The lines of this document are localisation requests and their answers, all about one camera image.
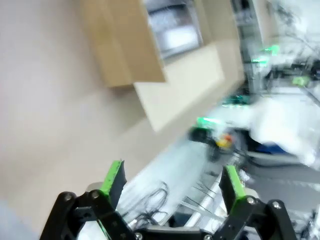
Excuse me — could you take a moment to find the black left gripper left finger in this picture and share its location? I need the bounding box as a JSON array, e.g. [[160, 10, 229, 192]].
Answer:
[[39, 159, 137, 240]]

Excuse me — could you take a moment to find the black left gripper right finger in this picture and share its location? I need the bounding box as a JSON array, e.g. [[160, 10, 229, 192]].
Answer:
[[209, 164, 300, 240]]

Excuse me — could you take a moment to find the yellow red emergency stop button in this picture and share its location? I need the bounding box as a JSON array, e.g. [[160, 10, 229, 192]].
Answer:
[[215, 133, 234, 150]]

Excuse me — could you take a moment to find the white device with green light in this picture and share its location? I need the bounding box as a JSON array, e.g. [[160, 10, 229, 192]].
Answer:
[[196, 116, 223, 129]]

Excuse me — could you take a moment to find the aluminium frame rail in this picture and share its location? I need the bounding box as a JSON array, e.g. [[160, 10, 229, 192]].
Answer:
[[172, 172, 228, 228]]

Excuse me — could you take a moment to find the black cable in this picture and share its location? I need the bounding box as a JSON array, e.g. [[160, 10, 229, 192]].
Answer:
[[132, 181, 171, 227]]

